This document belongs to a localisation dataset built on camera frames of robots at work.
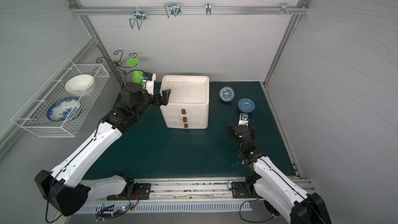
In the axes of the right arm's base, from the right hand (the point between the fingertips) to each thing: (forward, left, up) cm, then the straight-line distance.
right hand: (240, 123), depth 83 cm
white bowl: (+4, +79, +23) cm, 82 cm away
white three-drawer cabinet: (+3, +28, +11) cm, 30 cm away
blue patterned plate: (-9, +80, +22) cm, 83 cm away
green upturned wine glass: (+24, +62, +12) cm, 67 cm away
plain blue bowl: (+21, -8, -12) cm, 26 cm away
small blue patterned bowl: (+31, +5, -11) cm, 33 cm away
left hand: (+5, +40, +22) cm, 46 cm away
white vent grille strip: (-39, +48, -13) cm, 63 cm away
